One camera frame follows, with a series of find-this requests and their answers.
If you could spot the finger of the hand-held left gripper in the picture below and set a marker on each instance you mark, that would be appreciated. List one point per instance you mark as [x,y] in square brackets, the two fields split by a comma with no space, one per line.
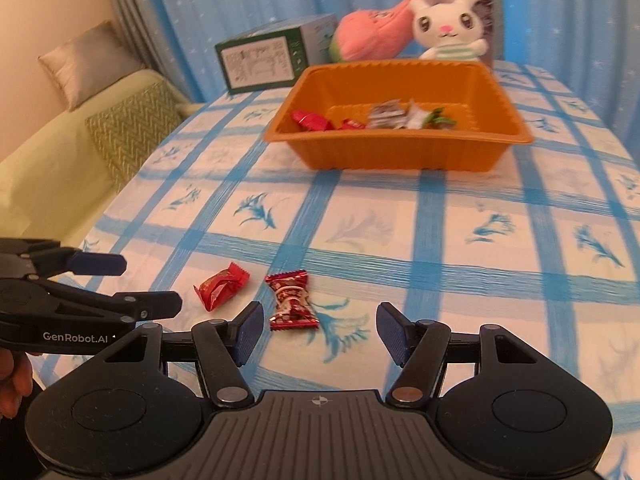
[150,305]
[97,264]

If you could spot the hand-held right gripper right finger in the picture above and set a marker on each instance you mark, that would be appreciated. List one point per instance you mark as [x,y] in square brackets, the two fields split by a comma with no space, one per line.
[392,332]

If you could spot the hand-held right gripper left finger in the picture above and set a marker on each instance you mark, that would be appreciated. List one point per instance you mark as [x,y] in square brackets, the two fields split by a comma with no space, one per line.
[249,332]

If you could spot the red patterned candy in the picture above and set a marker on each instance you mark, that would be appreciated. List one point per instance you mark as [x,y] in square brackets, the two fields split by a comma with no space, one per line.
[290,300]

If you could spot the plain red candy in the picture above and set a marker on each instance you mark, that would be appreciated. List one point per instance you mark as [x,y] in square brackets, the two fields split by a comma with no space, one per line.
[220,287]

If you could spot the orange plastic tray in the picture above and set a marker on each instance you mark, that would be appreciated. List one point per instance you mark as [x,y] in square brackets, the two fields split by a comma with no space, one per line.
[400,152]

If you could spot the small red candy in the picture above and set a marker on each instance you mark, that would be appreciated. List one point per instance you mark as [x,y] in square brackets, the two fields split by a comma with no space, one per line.
[350,124]

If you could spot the silver and green snack packet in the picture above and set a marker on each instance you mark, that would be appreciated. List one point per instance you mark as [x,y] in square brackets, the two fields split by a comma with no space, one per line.
[417,119]

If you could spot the clear packet of dark snack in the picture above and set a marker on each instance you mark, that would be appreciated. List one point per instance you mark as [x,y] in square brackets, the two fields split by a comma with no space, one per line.
[387,115]

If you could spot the person's left hand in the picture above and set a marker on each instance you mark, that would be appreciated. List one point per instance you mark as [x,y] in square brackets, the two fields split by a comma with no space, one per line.
[15,385]

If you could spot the blue checked tablecloth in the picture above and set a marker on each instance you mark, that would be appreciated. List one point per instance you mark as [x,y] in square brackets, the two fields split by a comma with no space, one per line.
[450,260]

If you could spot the green chevron cushion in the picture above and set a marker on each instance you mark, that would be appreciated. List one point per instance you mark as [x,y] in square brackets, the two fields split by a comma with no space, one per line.
[130,130]

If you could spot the beige pillow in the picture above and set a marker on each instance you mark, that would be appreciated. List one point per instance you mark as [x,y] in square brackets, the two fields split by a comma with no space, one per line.
[90,60]

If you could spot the grey curtain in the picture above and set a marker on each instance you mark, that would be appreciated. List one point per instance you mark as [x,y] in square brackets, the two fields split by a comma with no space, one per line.
[135,10]

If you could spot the green and white carton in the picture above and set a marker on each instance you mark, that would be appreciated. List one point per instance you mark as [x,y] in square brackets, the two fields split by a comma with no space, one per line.
[260,65]

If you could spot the pink plush toy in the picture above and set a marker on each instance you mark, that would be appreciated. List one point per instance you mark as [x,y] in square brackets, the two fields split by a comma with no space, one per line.
[370,30]

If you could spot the white bunny plush toy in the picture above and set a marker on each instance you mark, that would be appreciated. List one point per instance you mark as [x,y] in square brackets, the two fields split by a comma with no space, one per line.
[445,25]

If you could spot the grey floral patterned box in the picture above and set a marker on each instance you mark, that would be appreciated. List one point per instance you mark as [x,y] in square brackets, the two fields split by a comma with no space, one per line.
[485,10]

